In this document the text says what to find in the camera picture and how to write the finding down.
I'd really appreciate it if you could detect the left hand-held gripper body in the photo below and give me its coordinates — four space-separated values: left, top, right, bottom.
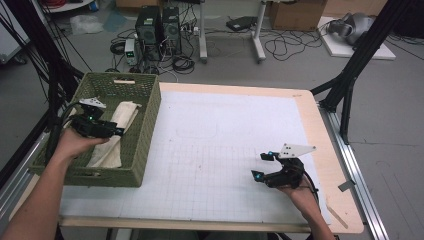
69 97 118 139

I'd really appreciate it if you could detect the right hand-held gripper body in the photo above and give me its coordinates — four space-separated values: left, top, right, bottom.
264 143 317 189

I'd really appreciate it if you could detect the cream printed cloth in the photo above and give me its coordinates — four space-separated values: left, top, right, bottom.
85 100 143 169

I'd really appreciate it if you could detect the green woven basket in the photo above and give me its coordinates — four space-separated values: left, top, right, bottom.
28 72 162 188

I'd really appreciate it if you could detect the person's right hand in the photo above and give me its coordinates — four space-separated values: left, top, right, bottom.
278 179 318 218

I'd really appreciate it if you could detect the person's left hand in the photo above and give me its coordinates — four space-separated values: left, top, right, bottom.
53 128 111 164

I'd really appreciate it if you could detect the white grid mat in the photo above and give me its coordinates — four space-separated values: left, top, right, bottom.
59 90 333 225

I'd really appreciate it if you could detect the grey tape piece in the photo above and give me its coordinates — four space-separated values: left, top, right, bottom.
337 179 357 193

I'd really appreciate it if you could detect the thin wooden stick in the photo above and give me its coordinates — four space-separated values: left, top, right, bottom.
325 203 350 230

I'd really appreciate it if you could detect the small white power supply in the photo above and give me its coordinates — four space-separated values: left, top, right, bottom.
124 38 138 66

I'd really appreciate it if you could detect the black metal stand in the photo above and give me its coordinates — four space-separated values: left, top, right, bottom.
309 0 414 145
0 0 85 190

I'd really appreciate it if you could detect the black computer tower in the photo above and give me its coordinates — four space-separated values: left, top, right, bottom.
134 5 162 62
161 6 183 56

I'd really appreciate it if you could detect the clear plastic bag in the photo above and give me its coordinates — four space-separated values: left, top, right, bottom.
69 13 105 36

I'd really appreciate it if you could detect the teal floor sheet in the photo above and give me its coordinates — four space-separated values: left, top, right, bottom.
102 9 130 33

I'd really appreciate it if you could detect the white desk leg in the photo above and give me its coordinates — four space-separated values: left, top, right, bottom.
251 0 268 64
198 0 209 64

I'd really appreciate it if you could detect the white floor board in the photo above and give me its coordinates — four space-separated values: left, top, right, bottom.
318 16 397 61

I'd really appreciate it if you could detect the flat black device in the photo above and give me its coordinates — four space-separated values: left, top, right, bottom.
225 15 259 33

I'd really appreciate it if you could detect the cardboard box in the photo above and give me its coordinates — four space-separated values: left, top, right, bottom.
268 0 328 32

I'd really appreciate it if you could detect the grey rounded machine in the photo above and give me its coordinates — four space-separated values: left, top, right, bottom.
326 12 376 46

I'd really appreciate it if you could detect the right hand-held gripper cable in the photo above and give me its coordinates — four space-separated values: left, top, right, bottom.
301 169 322 215

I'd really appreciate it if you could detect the aluminium rail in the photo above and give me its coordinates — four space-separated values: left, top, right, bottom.
0 131 48 218
318 106 390 240

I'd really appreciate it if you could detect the coiled black cable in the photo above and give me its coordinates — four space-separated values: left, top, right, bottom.
171 54 196 75

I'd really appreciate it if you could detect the black floor cable tangle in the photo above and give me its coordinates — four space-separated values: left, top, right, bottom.
263 28 325 62

